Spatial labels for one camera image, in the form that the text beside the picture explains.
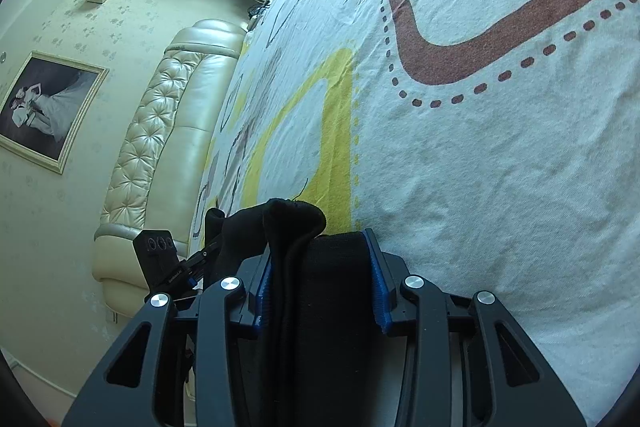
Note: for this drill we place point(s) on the framed wall photo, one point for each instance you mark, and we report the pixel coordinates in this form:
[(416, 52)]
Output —
[(45, 107)]

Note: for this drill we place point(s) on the black pants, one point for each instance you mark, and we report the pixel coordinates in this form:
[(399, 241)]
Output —
[(330, 307)]

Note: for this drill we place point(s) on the printed bed sheet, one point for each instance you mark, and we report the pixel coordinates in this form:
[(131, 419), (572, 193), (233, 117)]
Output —
[(475, 207)]

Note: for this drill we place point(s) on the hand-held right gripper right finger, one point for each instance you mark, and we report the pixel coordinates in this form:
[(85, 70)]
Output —
[(380, 292)]

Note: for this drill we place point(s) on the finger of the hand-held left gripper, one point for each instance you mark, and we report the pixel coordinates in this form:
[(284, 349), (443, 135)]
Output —
[(200, 259)]

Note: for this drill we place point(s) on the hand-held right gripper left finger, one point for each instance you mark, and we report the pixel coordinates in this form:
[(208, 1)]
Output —
[(265, 287)]

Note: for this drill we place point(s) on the cream tufted leather headboard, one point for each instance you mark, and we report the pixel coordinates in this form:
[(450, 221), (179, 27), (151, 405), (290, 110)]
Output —
[(165, 132)]

